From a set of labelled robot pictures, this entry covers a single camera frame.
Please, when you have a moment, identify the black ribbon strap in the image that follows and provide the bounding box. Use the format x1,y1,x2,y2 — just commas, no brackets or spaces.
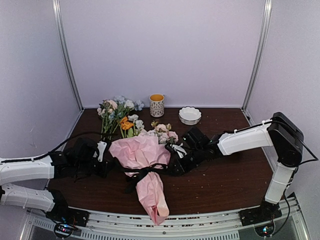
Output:
113,162,181,195

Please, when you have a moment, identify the pink wrapping paper sheet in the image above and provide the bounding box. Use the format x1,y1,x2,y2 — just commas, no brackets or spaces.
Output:
109,133,171,225

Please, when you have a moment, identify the orange fake flower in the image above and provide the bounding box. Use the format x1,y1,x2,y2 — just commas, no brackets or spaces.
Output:
119,116,135,139

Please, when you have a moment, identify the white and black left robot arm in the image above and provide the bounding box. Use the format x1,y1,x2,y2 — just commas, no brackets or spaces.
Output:
0,137,111,222

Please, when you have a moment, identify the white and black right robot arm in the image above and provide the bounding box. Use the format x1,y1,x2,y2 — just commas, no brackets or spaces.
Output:
165,112,304,221

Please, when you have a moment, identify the pile of fake flowers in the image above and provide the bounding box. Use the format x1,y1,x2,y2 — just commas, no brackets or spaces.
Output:
97,95,145,140

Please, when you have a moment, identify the white scalloped bowl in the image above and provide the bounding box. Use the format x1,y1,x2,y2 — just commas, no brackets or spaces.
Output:
178,106,202,126

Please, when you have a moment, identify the floral mug with yellow inside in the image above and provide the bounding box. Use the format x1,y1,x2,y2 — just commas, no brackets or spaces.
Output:
149,93,165,118

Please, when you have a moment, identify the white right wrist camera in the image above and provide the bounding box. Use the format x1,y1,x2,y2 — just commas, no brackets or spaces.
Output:
165,142,187,159

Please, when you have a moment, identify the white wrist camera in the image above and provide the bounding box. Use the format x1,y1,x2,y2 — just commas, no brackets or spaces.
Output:
93,141,107,162
165,142,187,159

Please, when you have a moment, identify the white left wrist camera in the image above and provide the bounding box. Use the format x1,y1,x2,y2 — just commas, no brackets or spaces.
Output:
93,141,107,162

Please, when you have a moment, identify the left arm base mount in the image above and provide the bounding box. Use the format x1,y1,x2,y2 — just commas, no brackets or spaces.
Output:
45,208,90,227

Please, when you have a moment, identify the aluminium front rail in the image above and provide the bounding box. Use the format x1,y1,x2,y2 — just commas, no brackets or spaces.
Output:
24,197,306,240

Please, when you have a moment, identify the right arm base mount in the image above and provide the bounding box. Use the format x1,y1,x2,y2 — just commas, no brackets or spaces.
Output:
239,207,282,226

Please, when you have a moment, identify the right aluminium frame post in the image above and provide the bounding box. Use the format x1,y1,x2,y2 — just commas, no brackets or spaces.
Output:
241,0,273,112

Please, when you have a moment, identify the aluminium frame post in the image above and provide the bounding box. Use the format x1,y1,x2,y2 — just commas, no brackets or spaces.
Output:
241,0,273,112
52,0,84,111

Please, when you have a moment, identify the left aluminium frame post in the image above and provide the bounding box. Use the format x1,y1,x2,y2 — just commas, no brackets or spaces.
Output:
52,0,84,111

